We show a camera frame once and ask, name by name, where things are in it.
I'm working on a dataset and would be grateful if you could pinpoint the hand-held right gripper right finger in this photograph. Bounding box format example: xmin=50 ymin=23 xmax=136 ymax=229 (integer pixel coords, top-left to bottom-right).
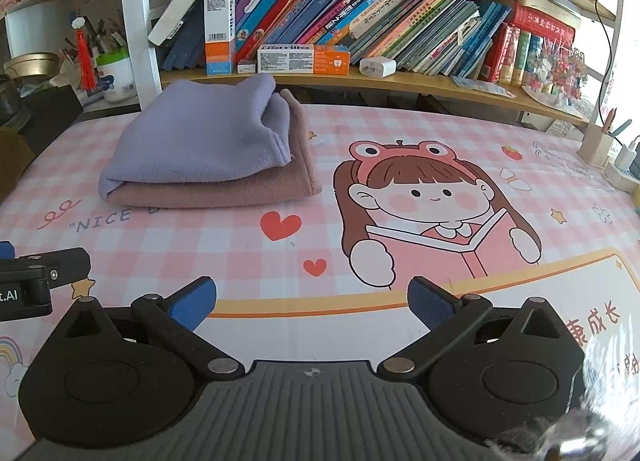
xmin=376 ymin=275 xmax=576 ymax=382

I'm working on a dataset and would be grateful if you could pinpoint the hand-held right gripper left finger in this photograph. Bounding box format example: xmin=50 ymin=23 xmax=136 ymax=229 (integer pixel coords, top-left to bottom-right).
xmin=60 ymin=277 xmax=246 ymax=382

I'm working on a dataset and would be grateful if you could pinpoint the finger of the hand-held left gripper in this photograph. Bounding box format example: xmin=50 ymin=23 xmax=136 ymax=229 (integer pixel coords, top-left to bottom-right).
xmin=0 ymin=241 xmax=92 ymax=301

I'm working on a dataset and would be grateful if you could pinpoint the pink and purple sweater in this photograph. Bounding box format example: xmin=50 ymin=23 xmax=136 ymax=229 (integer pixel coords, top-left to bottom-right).
xmin=98 ymin=74 xmax=323 ymax=208

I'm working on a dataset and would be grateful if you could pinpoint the pink printed desk mat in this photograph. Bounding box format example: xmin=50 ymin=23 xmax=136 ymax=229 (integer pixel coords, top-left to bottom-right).
xmin=0 ymin=104 xmax=640 ymax=447

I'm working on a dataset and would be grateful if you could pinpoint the black box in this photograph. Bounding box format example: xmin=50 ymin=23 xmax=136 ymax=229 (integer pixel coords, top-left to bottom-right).
xmin=20 ymin=85 xmax=84 ymax=154

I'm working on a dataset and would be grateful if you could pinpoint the white plastic jar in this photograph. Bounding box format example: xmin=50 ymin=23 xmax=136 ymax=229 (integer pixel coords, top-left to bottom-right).
xmin=96 ymin=51 xmax=137 ymax=103

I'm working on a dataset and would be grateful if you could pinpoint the gold metal bowl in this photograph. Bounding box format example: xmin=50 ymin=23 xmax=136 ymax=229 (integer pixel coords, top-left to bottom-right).
xmin=4 ymin=52 xmax=61 ymax=80

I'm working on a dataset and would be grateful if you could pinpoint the red tassel ornament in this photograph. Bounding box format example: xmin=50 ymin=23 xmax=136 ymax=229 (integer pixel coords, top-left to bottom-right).
xmin=72 ymin=16 xmax=97 ymax=92

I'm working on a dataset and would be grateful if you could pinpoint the flat pale packet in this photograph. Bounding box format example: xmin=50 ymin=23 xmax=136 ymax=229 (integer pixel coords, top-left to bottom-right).
xmin=450 ymin=75 xmax=516 ymax=98

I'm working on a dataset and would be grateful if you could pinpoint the beige pen holder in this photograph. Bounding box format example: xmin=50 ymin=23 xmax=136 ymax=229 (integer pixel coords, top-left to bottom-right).
xmin=580 ymin=108 xmax=633 ymax=169

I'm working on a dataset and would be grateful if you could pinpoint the bundle of pens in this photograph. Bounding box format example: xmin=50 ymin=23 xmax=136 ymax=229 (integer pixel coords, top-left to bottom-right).
xmin=61 ymin=16 xmax=128 ymax=59

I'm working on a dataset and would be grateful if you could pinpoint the beige power strip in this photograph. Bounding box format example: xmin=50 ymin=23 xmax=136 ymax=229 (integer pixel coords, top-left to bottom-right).
xmin=605 ymin=161 xmax=640 ymax=194

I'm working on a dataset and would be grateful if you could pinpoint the wooden bookshelf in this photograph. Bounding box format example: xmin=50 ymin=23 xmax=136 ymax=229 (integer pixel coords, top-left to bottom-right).
xmin=118 ymin=0 xmax=618 ymax=129

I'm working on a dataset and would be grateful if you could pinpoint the white charger block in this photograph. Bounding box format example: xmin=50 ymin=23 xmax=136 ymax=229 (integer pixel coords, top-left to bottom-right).
xmin=360 ymin=56 xmax=397 ymax=79

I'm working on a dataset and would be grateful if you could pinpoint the white plug adapter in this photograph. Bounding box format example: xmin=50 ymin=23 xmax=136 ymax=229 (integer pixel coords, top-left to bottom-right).
xmin=614 ymin=138 xmax=640 ymax=172

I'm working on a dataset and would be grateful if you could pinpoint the colourful figurine display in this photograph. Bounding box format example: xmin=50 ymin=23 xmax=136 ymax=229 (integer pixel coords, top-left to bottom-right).
xmin=522 ymin=36 xmax=587 ymax=105

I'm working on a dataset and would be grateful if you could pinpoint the long white orange toothpaste box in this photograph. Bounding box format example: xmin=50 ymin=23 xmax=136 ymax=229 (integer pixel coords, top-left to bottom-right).
xmin=257 ymin=44 xmax=351 ymax=75

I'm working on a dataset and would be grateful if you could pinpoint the tall white orange toothpaste box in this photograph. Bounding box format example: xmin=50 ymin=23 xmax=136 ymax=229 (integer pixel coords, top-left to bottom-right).
xmin=204 ymin=0 xmax=237 ymax=77

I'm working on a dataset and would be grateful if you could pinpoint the row of books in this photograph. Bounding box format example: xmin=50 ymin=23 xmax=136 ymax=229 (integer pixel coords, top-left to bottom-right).
xmin=148 ymin=0 xmax=576 ymax=84

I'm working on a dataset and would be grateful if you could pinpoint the black cable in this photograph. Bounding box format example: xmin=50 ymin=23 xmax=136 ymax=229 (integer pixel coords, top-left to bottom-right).
xmin=594 ymin=0 xmax=617 ymax=128

